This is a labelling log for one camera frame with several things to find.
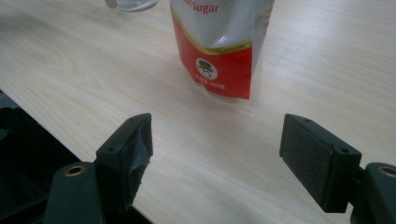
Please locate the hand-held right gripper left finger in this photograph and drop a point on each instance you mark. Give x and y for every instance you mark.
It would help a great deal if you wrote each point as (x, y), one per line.
(124, 155)

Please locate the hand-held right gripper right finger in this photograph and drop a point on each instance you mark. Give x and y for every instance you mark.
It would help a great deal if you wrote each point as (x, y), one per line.
(311, 155)

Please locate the red and white sugar bag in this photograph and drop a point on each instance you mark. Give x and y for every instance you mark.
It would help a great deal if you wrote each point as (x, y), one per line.
(214, 62)

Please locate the clear glass clip-top jar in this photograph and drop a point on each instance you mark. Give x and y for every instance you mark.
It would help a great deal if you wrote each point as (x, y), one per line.
(134, 3)

